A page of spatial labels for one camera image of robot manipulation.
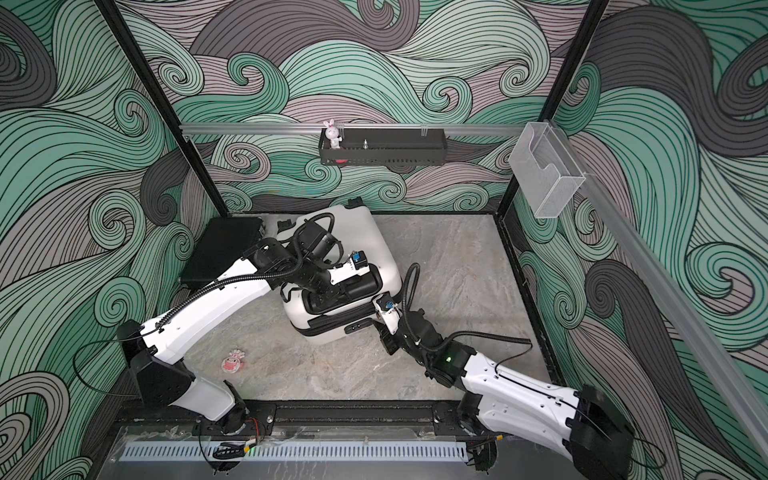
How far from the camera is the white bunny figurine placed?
35.2 inches

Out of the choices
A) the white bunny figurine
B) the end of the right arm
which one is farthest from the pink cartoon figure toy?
the white bunny figurine

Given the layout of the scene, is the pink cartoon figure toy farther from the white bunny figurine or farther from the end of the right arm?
the white bunny figurine
